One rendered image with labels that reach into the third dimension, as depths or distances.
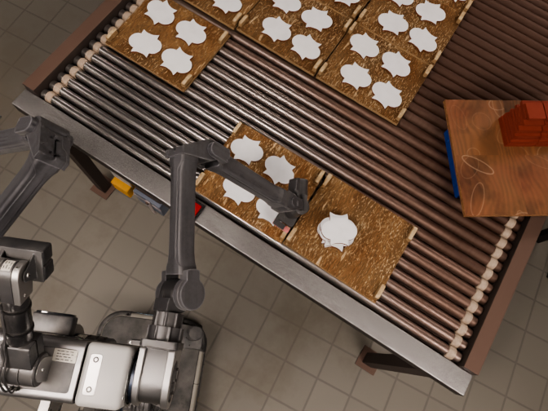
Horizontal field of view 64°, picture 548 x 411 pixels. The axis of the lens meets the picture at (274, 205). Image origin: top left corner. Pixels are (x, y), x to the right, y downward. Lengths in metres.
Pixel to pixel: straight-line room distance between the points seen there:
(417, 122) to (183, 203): 1.23
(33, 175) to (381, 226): 1.22
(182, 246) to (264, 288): 1.51
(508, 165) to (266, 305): 1.44
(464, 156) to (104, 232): 1.96
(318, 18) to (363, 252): 1.09
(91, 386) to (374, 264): 1.08
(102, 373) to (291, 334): 1.64
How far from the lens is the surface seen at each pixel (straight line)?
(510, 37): 2.49
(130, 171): 1.82
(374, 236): 1.75
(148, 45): 2.06
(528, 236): 2.02
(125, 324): 2.38
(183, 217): 1.12
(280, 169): 1.75
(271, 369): 2.57
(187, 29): 2.09
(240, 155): 1.76
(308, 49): 2.06
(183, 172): 1.13
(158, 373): 1.07
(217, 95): 1.93
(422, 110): 2.06
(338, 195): 1.76
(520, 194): 1.95
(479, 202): 1.84
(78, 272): 2.74
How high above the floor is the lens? 2.56
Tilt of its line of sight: 72 degrees down
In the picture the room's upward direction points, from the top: 15 degrees clockwise
